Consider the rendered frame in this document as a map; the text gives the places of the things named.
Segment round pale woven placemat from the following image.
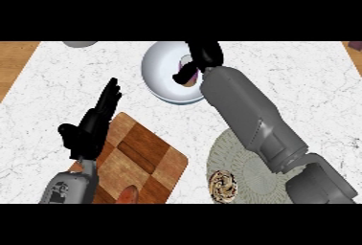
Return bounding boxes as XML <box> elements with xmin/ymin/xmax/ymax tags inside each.
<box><xmin>205</xmin><ymin>127</ymin><xmax>308</xmax><ymax>205</ymax></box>

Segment grey round object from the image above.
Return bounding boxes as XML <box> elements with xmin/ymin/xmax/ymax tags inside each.
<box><xmin>60</xmin><ymin>40</ymin><xmax>98</xmax><ymax>49</ymax></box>

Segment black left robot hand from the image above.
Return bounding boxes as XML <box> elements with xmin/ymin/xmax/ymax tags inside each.
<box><xmin>55</xmin><ymin>77</ymin><xmax>123</xmax><ymax>161</ymax></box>

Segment checkered wooden cutting board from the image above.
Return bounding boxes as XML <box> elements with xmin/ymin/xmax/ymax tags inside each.
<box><xmin>69</xmin><ymin>111</ymin><xmax>188</xmax><ymax>205</ymax></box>

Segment white bowl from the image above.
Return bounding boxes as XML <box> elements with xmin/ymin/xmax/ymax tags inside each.
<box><xmin>140</xmin><ymin>41</ymin><xmax>209</xmax><ymax>106</ymax></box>

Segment brown swirled round pastry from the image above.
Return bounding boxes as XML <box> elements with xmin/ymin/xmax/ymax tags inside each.
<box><xmin>208</xmin><ymin>169</ymin><xmax>240</xmax><ymax>204</ymax></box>

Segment orange vegetable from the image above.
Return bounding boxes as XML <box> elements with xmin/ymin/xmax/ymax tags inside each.
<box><xmin>115</xmin><ymin>185</ymin><xmax>141</xmax><ymax>205</ymax></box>

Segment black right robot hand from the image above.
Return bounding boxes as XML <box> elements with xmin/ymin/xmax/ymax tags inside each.
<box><xmin>171</xmin><ymin>40</ymin><xmax>225</xmax><ymax>85</ymax></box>

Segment dark purple-brown object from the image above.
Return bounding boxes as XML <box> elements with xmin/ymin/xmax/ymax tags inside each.
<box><xmin>345</xmin><ymin>40</ymin><xmax>362</xmax><ymax>53</ymax></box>

